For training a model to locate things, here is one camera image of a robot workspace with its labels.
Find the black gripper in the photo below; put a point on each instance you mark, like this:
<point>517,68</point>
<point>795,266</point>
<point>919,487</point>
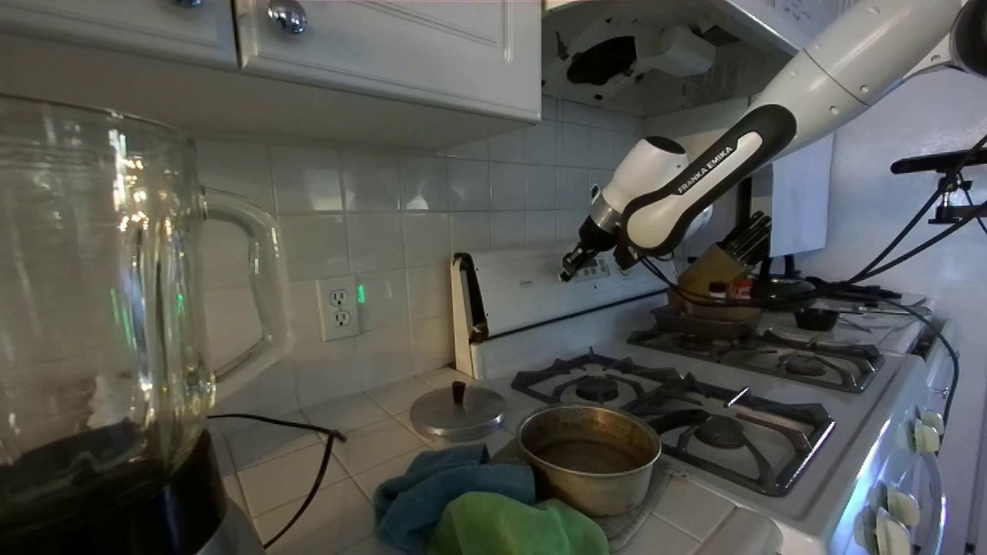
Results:
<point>587,249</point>

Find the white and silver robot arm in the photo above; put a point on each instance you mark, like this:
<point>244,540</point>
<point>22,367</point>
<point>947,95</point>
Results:
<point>853,64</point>

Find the white gas stove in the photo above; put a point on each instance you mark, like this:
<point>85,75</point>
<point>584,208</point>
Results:
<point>517,314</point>

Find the white stove knob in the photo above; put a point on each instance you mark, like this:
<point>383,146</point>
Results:
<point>889,534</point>
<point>925,437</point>
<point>906,507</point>

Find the wooden knife block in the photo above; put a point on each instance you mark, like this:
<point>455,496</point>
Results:
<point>725,269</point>

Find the white range hood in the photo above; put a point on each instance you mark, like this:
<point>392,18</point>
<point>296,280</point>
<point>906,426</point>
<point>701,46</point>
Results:
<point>655,57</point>

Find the right black burner grate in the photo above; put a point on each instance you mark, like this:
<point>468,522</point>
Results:
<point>752,346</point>

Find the black burner grate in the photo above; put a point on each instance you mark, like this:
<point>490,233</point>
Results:
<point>752,346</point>
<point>732,432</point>

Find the white paper sheet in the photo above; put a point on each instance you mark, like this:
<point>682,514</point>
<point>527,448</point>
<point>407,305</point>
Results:
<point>799,199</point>

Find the round metal pot lid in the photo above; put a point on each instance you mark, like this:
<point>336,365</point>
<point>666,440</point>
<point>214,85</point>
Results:
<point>456,412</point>

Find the metal saucepan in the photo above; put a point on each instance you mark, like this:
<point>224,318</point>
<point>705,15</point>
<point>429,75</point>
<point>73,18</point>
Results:
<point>589,457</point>

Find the left black burner grate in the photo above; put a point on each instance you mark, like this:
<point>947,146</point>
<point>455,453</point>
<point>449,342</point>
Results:
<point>732,432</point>

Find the green cloth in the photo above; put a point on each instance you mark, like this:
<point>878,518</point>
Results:
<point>501,526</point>

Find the blue cloth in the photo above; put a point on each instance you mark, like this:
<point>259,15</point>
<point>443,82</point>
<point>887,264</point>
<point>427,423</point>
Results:
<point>412,505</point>

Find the silver cabinet knob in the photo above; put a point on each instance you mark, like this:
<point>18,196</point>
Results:
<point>287,18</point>

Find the white upper cabinet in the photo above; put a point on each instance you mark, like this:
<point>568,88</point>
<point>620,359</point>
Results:
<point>462,55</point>

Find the glass blender jar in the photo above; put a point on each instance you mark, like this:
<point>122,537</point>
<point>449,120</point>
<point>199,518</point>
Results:
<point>104,324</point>

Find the black blender base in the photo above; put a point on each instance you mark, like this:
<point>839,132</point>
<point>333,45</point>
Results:
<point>86,499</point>

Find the white wall power outlet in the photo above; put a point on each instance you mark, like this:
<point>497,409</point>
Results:
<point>336,310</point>

